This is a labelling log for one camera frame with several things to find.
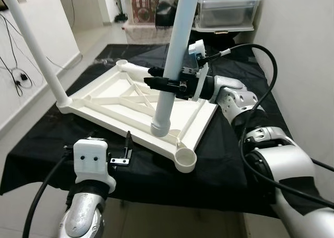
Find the white plastic table leg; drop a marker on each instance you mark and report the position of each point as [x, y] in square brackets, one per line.
[180, 29]
[138, 69]
[36, 50]

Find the beige cloth covered bench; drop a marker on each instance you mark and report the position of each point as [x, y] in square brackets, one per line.
[146, 32]

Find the black round wok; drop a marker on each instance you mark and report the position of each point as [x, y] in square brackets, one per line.
[224, 35]

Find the black table cloth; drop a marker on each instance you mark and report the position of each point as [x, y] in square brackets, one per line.
[219, 154]

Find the clear plastic storage container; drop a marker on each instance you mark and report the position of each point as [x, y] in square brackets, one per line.
[227, 11]

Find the black router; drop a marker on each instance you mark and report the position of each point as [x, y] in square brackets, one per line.
[3, 6]

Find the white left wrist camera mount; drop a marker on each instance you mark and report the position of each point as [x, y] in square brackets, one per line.
[91, 162]

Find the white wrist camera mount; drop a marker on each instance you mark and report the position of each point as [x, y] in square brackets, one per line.
[197, 52]
[91, 162]

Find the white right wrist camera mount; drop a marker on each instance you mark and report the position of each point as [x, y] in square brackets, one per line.
[197, 52]

